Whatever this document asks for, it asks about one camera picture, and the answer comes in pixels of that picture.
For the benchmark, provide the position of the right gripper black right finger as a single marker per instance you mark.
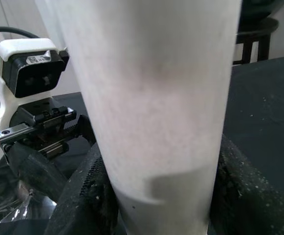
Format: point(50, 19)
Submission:
point(249, 208)

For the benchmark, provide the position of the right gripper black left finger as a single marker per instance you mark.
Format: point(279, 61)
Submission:
point(83, 208)

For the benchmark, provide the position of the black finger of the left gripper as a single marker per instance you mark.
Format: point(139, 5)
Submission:
point(34, 169)
point(86, 129)

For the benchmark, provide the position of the white plastic table leg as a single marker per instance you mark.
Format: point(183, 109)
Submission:
point(151, 98)

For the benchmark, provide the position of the black tablecloth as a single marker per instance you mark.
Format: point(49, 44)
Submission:
point(266, 110)

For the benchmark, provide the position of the black round stool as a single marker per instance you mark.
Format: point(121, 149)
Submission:
point(254, 27)

